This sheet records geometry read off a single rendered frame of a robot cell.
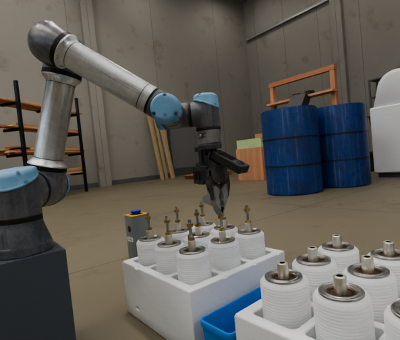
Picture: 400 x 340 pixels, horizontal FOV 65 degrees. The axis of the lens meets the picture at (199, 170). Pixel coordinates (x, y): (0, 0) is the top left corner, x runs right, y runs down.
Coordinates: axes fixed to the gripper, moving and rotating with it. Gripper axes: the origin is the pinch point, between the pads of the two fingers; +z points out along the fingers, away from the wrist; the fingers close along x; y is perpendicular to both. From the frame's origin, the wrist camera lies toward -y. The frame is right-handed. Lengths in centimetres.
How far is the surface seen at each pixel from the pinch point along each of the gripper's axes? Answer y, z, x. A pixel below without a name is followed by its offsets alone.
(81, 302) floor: 56, 35, 22
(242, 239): -1.4, 10.7, -7.0
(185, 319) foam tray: -1.6, 24.5, 19.9
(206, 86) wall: 636, -246, -704
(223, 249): -2.5, 10.8, 3.6
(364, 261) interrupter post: -41.4, 6.9, 5.9
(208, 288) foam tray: -5.5, 17.6, 14.1
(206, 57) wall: 634, -342, -716
